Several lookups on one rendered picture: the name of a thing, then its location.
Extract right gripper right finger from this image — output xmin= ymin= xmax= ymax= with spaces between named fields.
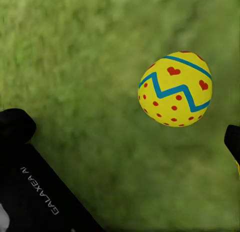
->
xmin=224 ymin=125 xmax=240 ymax=165

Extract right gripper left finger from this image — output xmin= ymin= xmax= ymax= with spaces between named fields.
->
xmin=0 ymin=124 xmax=26 ymax=185

